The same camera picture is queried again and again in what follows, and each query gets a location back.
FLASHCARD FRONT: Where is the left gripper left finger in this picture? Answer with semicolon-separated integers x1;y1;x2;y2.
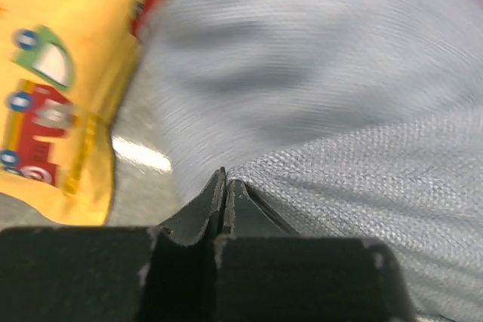
1;170;226;321

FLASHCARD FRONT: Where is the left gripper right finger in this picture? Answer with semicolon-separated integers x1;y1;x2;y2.
214;181;416;321

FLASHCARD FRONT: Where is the grey striped pillowcase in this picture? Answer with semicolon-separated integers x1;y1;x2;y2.
112;0;483;321

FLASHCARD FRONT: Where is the yellow cartoon car pillow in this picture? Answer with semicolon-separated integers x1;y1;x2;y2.
1;0;162;225

